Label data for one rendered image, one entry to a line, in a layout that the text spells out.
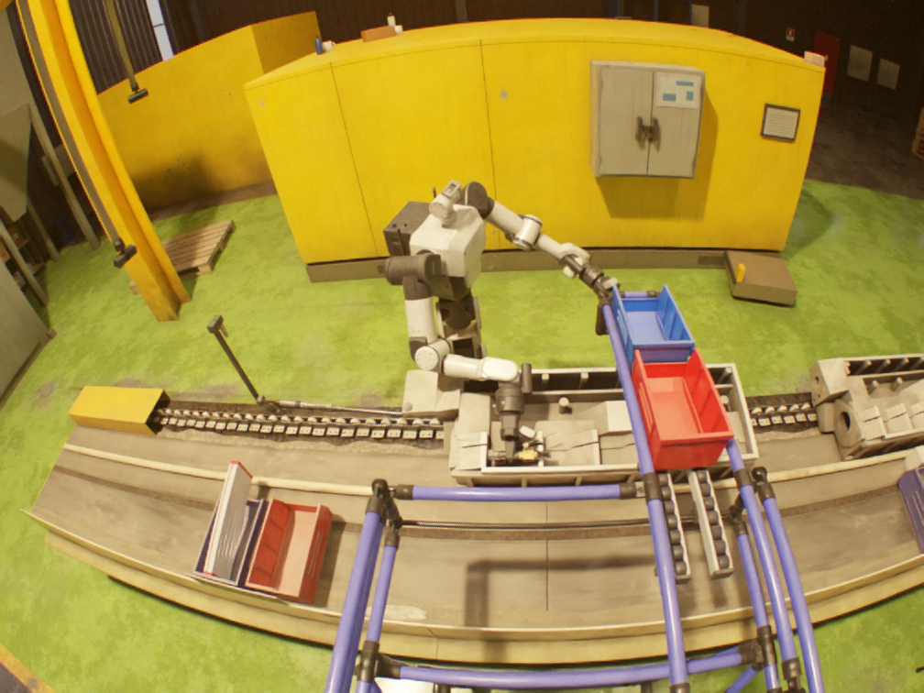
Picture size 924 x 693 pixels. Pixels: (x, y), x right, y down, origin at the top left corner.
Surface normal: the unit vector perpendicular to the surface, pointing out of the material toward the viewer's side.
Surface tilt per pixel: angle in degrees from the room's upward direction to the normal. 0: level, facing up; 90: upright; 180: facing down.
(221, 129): 90
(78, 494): 0
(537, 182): 90
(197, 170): 90
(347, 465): 0
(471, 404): 10
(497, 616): 2
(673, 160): 90
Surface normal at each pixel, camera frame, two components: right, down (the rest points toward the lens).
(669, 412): -0.11, -0.78
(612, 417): -0.13, -0.58
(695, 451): -0.09, 0.66
